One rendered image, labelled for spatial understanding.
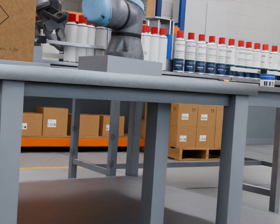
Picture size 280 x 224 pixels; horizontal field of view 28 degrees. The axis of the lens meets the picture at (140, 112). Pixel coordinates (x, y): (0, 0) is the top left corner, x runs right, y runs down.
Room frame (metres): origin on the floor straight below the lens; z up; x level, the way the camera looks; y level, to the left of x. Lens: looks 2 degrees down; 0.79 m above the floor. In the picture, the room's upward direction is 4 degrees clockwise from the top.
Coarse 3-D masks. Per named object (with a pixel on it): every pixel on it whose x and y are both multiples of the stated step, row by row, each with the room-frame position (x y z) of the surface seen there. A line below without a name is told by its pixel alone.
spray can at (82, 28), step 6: (84, 18) 2.39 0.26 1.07; (78, 24) 2.38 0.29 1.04; (84, 24) 2.38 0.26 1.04; (78, 30) 2.38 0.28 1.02; (84, 30) 2.38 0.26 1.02; (78, 36) 2.38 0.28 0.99; (84, 36) 2.38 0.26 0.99; (78, 42) 2.38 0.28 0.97; (84, 42) 2.38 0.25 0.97; (78, 48) 2.38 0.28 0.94; (84, 48) 2.38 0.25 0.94; (78, 54) 2.38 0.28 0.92; (84, 54) 2.39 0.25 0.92
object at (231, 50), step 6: (228, 42) 3.00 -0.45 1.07; (234, 42) 2.99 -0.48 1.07; (228, 48) 2.98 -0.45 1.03; (234, 48) 2.98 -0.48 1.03; (228, 54) 2.98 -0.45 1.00; (234, 54) 2.98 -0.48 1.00; (228, 60) 2.98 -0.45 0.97; (234, 60) 2.99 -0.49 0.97; (228, 66) 2.98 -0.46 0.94; (234, 66) 2.99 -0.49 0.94; (228, 72) 2.98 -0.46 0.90
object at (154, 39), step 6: (156, 30) 2.65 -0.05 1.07; (156, 36) 2.64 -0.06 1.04; (150, 42) 2.64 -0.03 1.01; (156, 42) 2.64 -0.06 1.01; (150, 48) 2.64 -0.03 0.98; (156, 48) 2.64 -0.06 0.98; (150, 54) 2.64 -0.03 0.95; (156, 54) 2.65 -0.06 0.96; (150, 60) 2.64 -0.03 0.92; (156, 60) 2.65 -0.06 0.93
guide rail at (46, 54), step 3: (42, 54) 2.33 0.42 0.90; (45, 54) 2.34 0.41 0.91; (48, 54) 2.35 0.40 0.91; (51, 54) 2.36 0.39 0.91; (54, 54) 2.37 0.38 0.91; (57, 54) 2.38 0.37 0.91; (60, 54) 2.39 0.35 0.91; (63, 54) 2.40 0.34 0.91; (51, 57) 2.36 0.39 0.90; (54, 57) 2.37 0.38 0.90; (57, 57) 2.38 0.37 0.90; (60, 57) 2.39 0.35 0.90; (63, 57) 2.40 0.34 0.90
